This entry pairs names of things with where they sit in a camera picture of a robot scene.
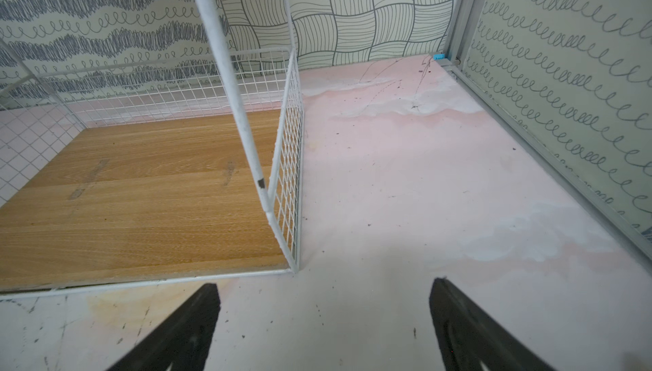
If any pink floral table mat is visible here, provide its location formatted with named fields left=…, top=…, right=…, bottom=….
left=1, top=55, right=651, bottom=370

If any white wire wooden shelf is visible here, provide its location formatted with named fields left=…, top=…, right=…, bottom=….
left=1, top=0, right=304, bottom=295

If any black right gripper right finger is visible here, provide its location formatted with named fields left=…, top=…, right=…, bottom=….
left=429, top=278, right=552, bottom=370

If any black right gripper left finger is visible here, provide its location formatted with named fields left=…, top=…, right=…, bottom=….
left=110, top=284, right=221, bottom=370

